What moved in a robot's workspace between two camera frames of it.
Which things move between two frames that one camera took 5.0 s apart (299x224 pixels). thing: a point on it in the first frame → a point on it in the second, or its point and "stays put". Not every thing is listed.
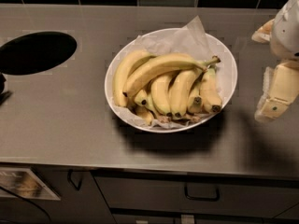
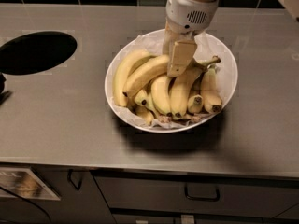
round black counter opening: x=35 y=51 stays put
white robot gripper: x=287 y=32 → x=188 y=15
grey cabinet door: x=67 y=195 stays put
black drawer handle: x=203 y=198 stays put
